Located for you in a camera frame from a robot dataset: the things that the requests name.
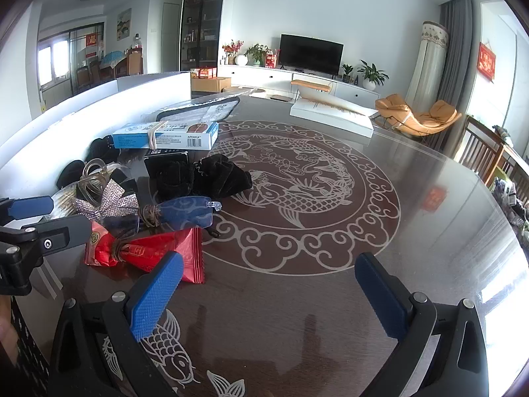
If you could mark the blue mesh food cover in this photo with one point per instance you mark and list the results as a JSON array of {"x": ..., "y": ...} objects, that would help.
[{"x": 112, "y": 58}]

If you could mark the black lace-trimmed velvet scrunchie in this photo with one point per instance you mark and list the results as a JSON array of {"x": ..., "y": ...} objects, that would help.
[{"x": 70, "y": 173}]

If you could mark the orange padded bench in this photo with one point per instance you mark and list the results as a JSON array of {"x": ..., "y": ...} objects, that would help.
[{"x": 310, "y": 84}]

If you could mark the wooden slatted chair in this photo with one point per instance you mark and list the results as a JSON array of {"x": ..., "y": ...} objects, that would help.
[{"x": 483, "y": 149}]

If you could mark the red wall hanging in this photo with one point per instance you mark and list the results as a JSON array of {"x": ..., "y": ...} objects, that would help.
[{"x": 487, "y": 63}]

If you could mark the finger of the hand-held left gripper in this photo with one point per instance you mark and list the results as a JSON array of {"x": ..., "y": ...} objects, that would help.
[
  {"x": 62, "y": 235},
  {"x": 27, "y": 207}
]

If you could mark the black cardboard box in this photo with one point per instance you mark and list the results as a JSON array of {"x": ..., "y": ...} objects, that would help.
[{"x": 167, "y": 155}]

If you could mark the blue and white medicine box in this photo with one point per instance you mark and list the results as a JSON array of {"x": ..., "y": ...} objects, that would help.
[{"x": 173, "y": 134}]

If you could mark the cotton swab packet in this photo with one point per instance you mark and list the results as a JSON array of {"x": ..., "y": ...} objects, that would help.
[{"x": 62, "y": 203}]

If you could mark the clear plastic bag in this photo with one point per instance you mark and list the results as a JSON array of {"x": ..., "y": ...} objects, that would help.
[{"x": 202, "y": 107}]

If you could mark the white television cabinet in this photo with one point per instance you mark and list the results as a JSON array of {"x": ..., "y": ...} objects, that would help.
[{"x": 256, "y": 75}]

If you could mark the silver rhinestone bow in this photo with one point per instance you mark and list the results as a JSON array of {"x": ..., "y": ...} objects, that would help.
[{"x": 105, "y": 204}]

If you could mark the orange lounge chair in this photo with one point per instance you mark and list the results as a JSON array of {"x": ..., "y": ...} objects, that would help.
[{"x": 413, "y": 118}]

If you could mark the white partition board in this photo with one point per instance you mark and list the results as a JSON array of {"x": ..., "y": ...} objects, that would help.
[{"x": 74, "y": 120}]

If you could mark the dark glass display cabinet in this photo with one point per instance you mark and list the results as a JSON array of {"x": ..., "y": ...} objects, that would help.
[{"x": 202, "y": 20}]

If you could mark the covered standing air conditioner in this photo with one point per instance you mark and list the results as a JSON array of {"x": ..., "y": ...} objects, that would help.
[{"x": 427, "y": 62}]

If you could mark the red and white carton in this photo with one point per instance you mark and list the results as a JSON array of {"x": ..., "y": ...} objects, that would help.
[{"x": 203, "y": 72}]

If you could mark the wooden dining chair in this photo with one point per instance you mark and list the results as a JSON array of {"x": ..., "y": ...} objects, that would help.
[{"x": 134, "y": 63}]

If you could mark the clear hair claw clip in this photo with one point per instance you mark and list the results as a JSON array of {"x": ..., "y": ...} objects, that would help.
[{"x": 93, "y": 178}]

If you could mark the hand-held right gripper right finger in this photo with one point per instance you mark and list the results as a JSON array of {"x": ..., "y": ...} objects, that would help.
[{"x": 382, "y": 297}]

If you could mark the black beaded velvet scrunchie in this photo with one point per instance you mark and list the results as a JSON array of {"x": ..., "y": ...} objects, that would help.
[{"x": 102, "y": 149}]

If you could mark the blue tinted sunglasses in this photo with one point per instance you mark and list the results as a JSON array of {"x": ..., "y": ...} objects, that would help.
[{"x": 182, "y": 211}]

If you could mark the green bushy potted plant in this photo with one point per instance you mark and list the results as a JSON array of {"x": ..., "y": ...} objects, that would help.
[{"x": 256, "y": 53}]

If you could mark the small potted plant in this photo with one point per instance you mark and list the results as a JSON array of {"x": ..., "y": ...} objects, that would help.
[{"x": 346, "y": 72}]

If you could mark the red door decoration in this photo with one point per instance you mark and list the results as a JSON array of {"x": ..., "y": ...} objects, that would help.
[{"x": 91, "y": 40}]

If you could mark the grey curtain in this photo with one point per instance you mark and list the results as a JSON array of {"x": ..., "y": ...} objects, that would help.
[{"x": 454, "y": 70}]

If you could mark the red gift bag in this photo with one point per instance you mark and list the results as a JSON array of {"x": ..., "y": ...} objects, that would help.
[{"x": 271, "y": 58}]

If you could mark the brown cardboard box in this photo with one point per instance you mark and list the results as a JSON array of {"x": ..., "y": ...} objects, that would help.
[{"x": 210, "y": 84}]

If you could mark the white flat box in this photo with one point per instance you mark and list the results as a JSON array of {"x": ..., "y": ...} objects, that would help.
[{"x": 330, "y": 113}]

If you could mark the red flower arrangement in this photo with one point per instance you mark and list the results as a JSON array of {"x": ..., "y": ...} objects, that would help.
[{"x": 232, "y": 49}]

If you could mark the leafy plant in white pot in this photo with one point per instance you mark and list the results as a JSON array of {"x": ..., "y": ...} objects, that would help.
[{"x": 372, "y": 75}]

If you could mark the dark dotted cloth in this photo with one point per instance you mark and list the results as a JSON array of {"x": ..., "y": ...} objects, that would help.
[{"x": 29, "y": 339}]

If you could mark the black velvet pouch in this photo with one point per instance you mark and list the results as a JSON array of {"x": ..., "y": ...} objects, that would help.
[{"x": 198, "y": 178}]

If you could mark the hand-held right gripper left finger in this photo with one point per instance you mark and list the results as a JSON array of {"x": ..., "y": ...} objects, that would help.
[{"x": 157, "y": 293}]

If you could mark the black television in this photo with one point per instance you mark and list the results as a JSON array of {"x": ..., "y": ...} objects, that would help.
[{"x": 310, "y": 53}]

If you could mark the red foil snack packet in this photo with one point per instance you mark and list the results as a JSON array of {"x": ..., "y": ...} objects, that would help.
[{"x": 136, "y": 250}]

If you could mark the framed landscape painting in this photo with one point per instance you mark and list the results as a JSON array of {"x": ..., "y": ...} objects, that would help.
[{"x": 124, "y": 25}]

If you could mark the white door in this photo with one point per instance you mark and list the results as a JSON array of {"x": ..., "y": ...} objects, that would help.
[{"x": 170, "y": 37}]

